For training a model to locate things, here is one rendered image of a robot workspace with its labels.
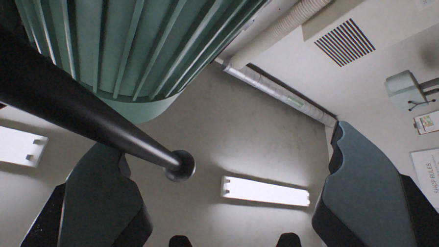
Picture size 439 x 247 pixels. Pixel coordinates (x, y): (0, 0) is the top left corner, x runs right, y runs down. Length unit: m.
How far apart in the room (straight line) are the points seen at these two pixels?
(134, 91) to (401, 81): 2.08
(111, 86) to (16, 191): 1.36
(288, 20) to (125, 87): 1.55
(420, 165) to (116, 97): 3.00
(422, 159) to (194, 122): 2.58
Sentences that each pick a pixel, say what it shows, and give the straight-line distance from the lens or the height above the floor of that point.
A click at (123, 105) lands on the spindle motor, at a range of 0.20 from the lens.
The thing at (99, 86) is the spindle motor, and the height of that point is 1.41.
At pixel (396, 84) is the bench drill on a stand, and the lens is 2.14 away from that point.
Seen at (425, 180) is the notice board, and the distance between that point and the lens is 3.00.
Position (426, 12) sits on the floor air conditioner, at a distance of 1.81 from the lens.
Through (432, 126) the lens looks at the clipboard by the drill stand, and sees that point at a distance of 3.10.
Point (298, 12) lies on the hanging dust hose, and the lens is 1.64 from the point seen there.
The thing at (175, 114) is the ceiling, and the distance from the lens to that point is 1.67.
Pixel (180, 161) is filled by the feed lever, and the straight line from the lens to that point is 0.18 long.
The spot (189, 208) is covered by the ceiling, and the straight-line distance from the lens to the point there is 1.61.
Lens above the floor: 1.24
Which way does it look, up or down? 52 degrees up
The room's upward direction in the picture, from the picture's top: 118 degrees counter-clockwise
